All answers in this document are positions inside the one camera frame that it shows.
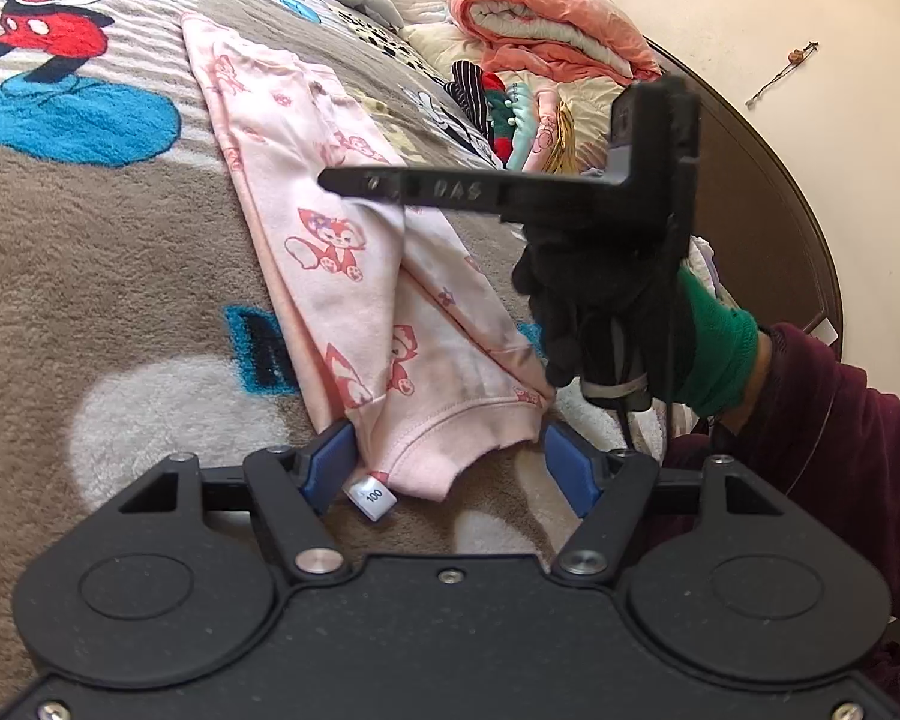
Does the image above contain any yellow printed folded garment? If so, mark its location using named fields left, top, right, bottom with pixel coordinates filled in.
left=525, top=88, right=582, bottom=176

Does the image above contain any Mickey Mouse plush blanket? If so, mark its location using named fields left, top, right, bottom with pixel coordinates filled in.
left=0, top=0, right=670, bottom=714

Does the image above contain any right hand black glove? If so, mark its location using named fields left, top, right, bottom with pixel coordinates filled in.
left=512, top=226, right=772, bottom=419

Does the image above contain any striped red green clothes stack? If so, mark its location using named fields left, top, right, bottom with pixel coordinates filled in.
left=445, top=60, right=539, bottom=171

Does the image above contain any pink fox print garment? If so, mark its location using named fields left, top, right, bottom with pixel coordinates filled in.
left=182, top=13, right=553, bottom=500

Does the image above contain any dark wooden bed footboard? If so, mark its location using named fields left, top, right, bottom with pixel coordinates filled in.
left=652, top=44, right=844, bottom=356

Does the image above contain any rolled pink white quilt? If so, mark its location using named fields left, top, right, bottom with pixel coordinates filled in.
left=447, top=0, right=660, bottom=86

